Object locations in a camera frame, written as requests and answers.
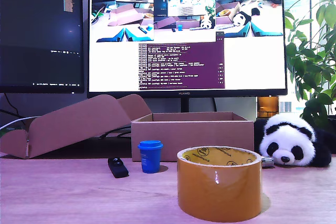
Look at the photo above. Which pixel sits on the panda plush toy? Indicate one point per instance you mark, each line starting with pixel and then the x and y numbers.
pixel 286 140

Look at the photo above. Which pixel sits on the small blue lidded cup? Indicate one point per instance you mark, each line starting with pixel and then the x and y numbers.
pixel 150 158

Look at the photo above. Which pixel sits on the amber glass jar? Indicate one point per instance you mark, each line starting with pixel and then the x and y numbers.
pixel 267 106

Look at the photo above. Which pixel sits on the black Huawei computer monitor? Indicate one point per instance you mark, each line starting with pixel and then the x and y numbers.
pixel 249 58

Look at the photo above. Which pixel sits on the dark-screen black computer monitor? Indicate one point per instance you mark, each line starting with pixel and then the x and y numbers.
pixel 39 37

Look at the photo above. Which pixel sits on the brown packing tape roll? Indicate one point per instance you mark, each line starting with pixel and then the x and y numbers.
pixel 218 192

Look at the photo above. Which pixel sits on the silver metal flashlight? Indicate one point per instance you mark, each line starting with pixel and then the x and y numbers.
pixel 267 161

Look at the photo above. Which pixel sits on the green leafy potted plant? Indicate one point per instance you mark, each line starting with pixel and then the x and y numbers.
pixel 312 77

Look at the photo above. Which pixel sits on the open brown cardboard box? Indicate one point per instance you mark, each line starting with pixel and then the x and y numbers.
pixel 191 140

